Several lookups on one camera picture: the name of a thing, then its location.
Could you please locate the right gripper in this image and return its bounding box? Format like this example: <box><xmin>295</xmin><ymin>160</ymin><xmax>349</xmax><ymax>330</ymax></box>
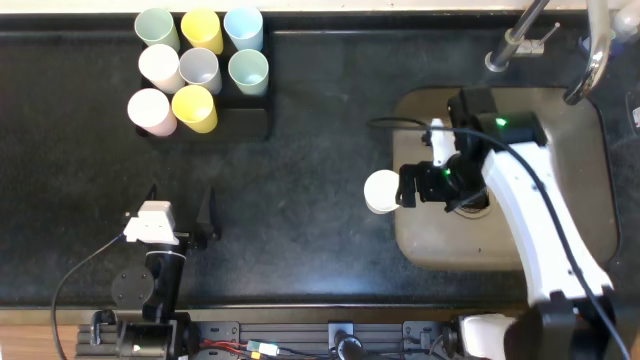
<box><xmin>396</xmin><ymin>162</ymin><xmax>451</xmax><ymax>209</ymax></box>

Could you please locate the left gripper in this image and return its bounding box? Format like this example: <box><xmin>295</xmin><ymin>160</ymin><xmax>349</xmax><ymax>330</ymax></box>
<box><xmin>144</xmin><ymin>183</ymin><xmax>222</xmax><ymax>250</ymax></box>

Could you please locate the white cup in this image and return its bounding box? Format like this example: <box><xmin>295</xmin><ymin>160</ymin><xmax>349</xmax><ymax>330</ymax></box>
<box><xmin>138</xmin><ymin>43</ymin><xmax>187</xmax><ymax>96</ymax></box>
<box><xmin>363</xmin><ymin>169</ymin><xmax>402</xmax><ymax>216</ymax></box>

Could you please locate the pink cup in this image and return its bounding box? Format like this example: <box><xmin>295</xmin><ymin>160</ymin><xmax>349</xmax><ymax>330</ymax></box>
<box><xmin>126</xmin><ymin>87</ymin><xmax>179</xmax><ymax>138</ymax></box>

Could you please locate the yellow cup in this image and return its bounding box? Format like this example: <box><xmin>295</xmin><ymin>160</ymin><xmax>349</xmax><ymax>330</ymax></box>
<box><xmin>171</xmin><ymin>84</ymin><xmax>220</xmax><ymax>135</ymax></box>
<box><xmin>180</xmin><ymin>8</ymin><xmax>225</xmax><ymax>56</ymax></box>

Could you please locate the steel sink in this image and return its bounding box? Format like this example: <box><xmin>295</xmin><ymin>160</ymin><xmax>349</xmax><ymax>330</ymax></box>
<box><xmin>391</xmin><ymin>87</ymin><xmax>620</xmax><ymax>274</ymax></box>

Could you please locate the black tray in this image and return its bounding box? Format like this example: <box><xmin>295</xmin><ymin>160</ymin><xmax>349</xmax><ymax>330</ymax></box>
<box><xmin>135</xmin><ymin>19</ymin><xmax>274</xmax><ymax>142</ymax></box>

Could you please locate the grey cup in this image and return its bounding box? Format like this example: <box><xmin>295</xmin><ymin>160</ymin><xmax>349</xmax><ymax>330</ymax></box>
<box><xmin>178</xmin><ymin>47</ymin><xmax>224</xmax><ymax>96</ymax></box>

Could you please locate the green cup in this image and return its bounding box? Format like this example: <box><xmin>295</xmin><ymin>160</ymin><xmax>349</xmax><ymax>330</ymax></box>
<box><xmin>227</xmin><ymin>48</ymin><xmax>270</xmax><ymax>97</ymax></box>
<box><xmin>134</xmin><ymin>7</ymin><xmax>182</xmax><ymax>53</ymax></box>

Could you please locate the blue cup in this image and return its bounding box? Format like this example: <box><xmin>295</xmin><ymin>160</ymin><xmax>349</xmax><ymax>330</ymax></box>
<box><xmin>222</xmin><ymin>6</ymin><xmax>265</xmax><ymax>53</ymax></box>

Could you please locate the steel tap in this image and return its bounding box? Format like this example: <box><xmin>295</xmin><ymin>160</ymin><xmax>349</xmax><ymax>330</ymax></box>
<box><xmin>483</xmin><ymin>0</ymin><xmax>614</xmax><ymax>107</ymax></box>

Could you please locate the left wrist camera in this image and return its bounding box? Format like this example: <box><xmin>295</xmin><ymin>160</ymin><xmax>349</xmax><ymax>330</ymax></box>
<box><xmin>123</xmin><ymin>200</ymin><xmax>180</xmax><ymax>246</ymax></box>

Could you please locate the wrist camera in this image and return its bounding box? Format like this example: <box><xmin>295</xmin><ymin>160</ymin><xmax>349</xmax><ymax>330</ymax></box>
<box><xmin>123</xmin><ymin>200</ymin><xmax>180</xmax><ymax>246</ymax></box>
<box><xmin>428</xmin><ymin>118</ymin><xmax>457</xmax><ymax>167</ymax></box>

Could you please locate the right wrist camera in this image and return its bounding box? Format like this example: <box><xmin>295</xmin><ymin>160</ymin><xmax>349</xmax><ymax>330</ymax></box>
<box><xmin>428</xmin><ymin>118</ymin><xmax>457</xmax><ymax>167</ymax></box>

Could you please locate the black cable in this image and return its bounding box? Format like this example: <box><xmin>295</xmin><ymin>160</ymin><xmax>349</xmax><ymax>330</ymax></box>
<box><xmin>51</xmin><ymin>232</ymin><xmax>127</xmax><ymax>360</ymax></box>
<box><xmin>368</xmin><ymin>117</ymin><xmax>634</xmax><ymax>360</ymax></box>

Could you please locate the mounting rail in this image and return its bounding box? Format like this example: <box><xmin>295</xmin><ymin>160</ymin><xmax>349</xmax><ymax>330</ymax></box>
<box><xmin>74</xmin><ymin>309</ymin><xmax>464</xmax><ymax>360</ymax></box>

